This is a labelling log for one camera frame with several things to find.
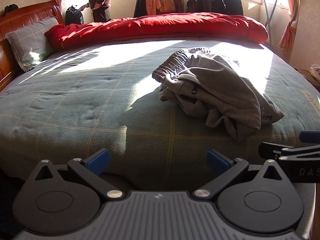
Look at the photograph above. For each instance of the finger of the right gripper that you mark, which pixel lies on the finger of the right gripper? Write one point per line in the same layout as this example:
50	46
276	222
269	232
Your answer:
310	136
273	151

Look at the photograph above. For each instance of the grey plaid pillow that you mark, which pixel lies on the grey plaid pillow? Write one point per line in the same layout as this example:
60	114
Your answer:
29	44

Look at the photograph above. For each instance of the person in dark hoodie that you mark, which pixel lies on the person in dark hoodie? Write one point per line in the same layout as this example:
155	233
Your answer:
100	10

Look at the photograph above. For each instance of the grey sweatpants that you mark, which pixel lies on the grey sweatpants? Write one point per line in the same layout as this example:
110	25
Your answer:
207	85

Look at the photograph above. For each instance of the rack with orange clothes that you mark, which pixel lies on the rack with orange clothes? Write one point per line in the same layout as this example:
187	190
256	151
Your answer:
157	7

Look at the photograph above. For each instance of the black backpack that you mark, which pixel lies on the black backpack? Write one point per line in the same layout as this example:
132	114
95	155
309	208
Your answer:
73	16

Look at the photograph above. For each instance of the wooden side table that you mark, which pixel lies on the wooden side table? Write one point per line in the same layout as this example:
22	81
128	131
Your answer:
309	77

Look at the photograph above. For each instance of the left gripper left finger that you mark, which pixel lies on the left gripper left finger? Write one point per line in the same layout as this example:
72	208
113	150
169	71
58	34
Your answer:
87	172

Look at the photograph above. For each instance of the green plaid bed blanket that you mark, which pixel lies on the green plaid bed blanket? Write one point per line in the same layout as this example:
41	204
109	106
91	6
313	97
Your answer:
79	101

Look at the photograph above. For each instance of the pink clothes pile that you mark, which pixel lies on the pink clothes pile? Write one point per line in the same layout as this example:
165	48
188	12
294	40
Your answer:
315	71

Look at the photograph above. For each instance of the red duvet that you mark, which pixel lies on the red duvet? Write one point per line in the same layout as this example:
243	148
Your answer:
198	24

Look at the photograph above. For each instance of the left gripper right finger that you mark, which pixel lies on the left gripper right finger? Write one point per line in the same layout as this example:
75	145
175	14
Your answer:
227	172

